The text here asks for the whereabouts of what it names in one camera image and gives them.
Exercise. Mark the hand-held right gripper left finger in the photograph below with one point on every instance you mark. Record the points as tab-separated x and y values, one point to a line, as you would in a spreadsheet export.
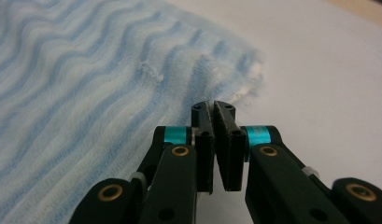
204	149

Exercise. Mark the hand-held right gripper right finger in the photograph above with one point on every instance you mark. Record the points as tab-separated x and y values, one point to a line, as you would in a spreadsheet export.
230	155

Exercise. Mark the blue striped towel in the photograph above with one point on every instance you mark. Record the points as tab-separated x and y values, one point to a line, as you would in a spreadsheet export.
86	109

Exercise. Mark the white grid mat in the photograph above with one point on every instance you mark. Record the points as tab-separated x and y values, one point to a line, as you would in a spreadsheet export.
319	93

